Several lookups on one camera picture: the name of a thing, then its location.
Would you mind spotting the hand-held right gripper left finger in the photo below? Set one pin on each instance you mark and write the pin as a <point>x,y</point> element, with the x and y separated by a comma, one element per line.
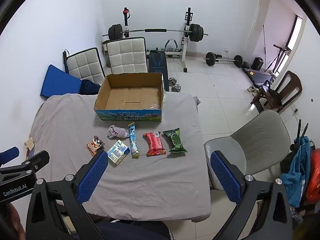
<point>93,177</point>

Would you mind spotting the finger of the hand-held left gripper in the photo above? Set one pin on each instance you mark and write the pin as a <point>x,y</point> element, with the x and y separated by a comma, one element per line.
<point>8,155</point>
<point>37,161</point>

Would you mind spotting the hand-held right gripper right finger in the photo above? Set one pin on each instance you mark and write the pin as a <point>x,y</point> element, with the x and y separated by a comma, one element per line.
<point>225,177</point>

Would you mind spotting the panda print snack packet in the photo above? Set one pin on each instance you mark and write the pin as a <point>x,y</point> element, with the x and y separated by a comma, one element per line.
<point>95,145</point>

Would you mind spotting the small blue white packet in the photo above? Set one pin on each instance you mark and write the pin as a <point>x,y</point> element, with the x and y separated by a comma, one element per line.
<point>118,152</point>

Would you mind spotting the purple cloth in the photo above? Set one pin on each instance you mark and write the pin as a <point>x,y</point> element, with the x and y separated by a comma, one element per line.
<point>117,132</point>

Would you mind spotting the long light blue packet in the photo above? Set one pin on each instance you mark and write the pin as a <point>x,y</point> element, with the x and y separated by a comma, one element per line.
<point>133,140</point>

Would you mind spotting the green snack packet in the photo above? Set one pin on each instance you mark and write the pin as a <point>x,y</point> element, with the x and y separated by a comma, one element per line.
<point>175,140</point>

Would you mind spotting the red snack packet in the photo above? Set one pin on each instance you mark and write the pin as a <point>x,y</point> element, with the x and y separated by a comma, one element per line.
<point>155,143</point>

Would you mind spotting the cardboard box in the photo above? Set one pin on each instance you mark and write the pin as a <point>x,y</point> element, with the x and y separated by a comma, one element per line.
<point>130,97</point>

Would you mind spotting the tan paper scrap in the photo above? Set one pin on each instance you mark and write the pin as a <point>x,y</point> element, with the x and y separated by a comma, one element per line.
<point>29,143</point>

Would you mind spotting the grey plastic chair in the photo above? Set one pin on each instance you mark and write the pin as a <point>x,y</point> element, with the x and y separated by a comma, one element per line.
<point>260,140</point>

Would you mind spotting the person's dark pants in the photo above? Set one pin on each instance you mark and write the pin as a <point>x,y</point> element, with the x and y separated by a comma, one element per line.
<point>135,231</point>

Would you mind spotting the blue cloth bag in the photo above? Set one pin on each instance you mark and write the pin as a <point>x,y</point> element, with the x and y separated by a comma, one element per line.
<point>297,170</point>

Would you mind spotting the blue foam mat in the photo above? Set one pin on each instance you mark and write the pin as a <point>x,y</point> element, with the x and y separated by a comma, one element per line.
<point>60,82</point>

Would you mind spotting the black poles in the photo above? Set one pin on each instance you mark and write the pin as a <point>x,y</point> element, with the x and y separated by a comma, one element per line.
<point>300,132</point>

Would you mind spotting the orange red bag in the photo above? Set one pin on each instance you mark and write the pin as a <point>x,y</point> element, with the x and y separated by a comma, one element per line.
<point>314,177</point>

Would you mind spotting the dark navy cloth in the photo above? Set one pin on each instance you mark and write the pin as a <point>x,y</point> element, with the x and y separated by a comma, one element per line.
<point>90,87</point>

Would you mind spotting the white shoes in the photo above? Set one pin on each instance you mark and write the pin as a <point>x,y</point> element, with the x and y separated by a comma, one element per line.
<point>253,90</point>

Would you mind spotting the clear plastic wrap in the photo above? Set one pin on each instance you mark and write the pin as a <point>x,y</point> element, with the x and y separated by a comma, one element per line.
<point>154,106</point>

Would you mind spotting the blue black umbrella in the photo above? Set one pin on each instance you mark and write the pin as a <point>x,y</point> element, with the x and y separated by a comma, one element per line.
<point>66,61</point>

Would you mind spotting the small white quilted chair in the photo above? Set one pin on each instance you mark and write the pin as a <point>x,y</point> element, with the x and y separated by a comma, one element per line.
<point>83,66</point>

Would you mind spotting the black treadmill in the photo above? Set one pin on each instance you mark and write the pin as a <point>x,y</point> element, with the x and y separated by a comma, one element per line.
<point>260,76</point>

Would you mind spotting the brown wooden chair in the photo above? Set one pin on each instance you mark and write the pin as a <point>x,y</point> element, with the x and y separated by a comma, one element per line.
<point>287,90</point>

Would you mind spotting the small floor barbell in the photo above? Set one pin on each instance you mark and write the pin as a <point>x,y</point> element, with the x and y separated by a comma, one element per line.
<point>222,59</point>

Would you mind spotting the black speaker box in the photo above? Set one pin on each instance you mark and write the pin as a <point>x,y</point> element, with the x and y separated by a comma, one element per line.
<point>257,63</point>

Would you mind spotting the large white quilted chair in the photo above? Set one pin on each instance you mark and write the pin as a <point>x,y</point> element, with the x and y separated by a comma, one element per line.
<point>127,55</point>

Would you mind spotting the black blue weight bench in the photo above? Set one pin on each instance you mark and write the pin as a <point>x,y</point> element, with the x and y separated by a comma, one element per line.
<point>157,63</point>

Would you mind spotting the barbell with black plates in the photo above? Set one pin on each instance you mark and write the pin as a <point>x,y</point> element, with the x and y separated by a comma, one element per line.
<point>155,30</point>

